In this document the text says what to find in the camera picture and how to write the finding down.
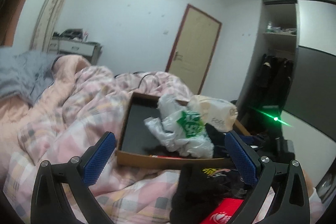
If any Face tissue paper pack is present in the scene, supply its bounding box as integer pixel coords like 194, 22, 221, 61
187, 95, 238, 132

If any green white plastic bag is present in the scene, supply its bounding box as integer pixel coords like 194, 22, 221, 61
144, 94, 214, 159

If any black soft cloth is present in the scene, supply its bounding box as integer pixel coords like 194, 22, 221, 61
170, 164, 225, 224

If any wardrobe with open shelf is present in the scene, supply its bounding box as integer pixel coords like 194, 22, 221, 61
238, 0, 335, 167

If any red snack package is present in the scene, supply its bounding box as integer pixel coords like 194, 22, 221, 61
201, 198, 244, 224

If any black yellow shoe wipes pack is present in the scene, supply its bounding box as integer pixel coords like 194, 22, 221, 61
202, 168, 252, 200

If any pink plaid quilt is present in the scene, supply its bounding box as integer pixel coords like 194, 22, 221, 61
0, 54, 324, 224

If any shallow cardboard tray black liner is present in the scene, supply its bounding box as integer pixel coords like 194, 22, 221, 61
116, 93, 234, 169

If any grey blanket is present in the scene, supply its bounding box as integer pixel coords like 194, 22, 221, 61
1, 47, 61, 106

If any grey white desk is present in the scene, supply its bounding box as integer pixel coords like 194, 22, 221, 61
48, 39, 102, 65

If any black printer on desk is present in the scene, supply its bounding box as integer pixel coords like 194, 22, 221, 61
52, 28, 84, 40

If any beige door red frame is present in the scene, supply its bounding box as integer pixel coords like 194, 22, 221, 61
165, 4, 222, 94

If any black cable on quilt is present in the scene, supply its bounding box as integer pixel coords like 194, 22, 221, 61
114, 70, 161, 89

